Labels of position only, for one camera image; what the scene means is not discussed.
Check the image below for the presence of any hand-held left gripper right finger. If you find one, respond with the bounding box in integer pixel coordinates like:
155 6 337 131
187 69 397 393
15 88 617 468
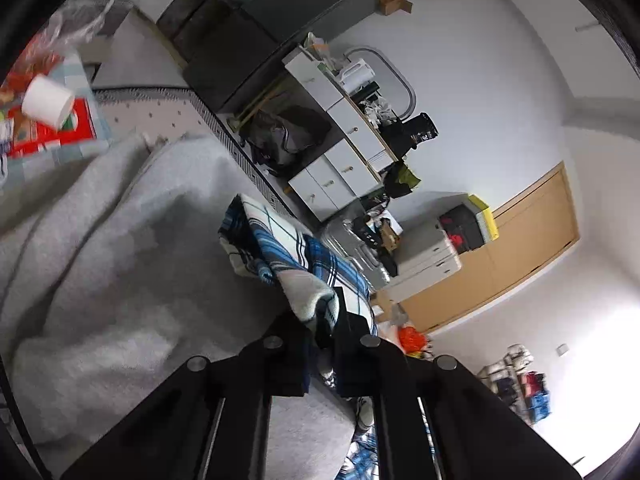
332 286 583 480

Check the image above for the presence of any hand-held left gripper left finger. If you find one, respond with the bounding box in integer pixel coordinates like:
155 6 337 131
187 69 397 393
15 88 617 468
60 310 312 480

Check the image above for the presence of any blue plaid shirt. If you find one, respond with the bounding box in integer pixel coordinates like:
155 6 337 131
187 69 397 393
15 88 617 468
218 193 381 480

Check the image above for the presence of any orange plastic bag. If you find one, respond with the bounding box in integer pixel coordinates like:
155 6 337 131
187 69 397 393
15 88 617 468
397 326 430 356

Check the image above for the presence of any silver suitcase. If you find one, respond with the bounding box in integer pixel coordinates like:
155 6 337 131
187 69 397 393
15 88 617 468
320 210 396 291

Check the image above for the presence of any white cabinet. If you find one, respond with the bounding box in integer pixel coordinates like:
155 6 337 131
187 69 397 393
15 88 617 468
387 220 463 288

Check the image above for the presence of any wooden shoe rack with shoes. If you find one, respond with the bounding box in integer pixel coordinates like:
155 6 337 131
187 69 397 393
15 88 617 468
477 344 553 423

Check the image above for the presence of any green bag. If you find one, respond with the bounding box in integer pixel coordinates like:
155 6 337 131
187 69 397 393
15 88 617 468
382 160 421 198

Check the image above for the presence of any yellow box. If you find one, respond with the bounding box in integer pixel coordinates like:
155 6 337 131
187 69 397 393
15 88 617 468
467 192 500 243

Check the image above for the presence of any white desk with drawers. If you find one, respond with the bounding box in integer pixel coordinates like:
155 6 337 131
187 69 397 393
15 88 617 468
282 45 401 223

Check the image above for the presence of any wooden door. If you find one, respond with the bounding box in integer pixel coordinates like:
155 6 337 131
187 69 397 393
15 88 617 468
395 162 581 333

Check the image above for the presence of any grey fleece blanket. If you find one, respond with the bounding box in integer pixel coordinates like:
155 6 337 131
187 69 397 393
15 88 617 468
0 132 358 480

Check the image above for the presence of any black bag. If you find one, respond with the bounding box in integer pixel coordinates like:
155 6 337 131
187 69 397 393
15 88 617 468
240 105 331 171

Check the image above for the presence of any black container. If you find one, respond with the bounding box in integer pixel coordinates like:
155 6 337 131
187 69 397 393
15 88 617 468
400 112 441 153

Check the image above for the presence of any oval mirror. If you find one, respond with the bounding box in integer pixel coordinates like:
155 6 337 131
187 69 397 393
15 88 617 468
345 46 417 121

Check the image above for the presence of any white appliance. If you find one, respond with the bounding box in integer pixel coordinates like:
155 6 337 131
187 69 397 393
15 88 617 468
337 60 377 93

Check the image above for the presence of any grey patterned mat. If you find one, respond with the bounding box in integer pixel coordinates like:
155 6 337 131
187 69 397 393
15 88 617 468
92 85 311 221

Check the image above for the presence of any black refrigerator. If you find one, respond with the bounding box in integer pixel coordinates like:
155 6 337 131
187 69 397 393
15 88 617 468
157 0 386 113

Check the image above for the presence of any red printed packet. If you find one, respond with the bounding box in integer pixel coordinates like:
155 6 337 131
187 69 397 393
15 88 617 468
0 42 98 160

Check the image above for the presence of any white toilet paper roll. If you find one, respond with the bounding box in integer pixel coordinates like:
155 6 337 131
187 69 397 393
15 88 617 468
21 74 76 131

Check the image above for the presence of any clear plastic bag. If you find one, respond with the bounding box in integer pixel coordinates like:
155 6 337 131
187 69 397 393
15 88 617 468
30 0 118 56

